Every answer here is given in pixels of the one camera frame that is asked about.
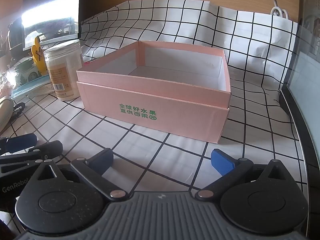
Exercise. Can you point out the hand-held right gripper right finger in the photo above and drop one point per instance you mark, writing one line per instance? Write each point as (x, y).
(222, 163)

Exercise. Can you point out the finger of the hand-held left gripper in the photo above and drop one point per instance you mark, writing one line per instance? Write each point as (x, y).
(30, 152)
(21, 141)

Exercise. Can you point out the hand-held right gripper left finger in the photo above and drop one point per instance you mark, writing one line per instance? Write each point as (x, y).
(101, 161)

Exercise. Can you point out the pink cardboard box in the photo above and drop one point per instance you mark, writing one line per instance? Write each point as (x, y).
(150, 105)

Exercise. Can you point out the yellow plush toy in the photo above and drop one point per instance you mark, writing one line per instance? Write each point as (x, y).
(38, 55)

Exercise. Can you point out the beige round object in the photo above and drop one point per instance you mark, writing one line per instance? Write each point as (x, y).
(5, 115)

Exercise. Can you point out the dark cloth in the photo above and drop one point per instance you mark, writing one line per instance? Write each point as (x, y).
(5, 231)

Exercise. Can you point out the blue white snack packet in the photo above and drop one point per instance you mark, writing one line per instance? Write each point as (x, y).
(27, 87)

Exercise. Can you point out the white toy car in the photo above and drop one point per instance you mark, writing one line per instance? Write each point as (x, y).
(26, 71)

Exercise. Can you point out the clear plastic jar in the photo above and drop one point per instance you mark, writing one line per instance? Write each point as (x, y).
(63, 72)

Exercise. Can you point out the black chair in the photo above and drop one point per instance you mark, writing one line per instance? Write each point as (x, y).
(15, 37)

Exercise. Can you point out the black framed monitor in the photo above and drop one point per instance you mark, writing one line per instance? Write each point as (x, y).
(308, 92)

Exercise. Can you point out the white checked tablecloth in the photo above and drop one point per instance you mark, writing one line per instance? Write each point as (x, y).
(250, 55)

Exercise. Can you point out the black computer monitor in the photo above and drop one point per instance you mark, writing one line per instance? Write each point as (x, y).
(50, 10)

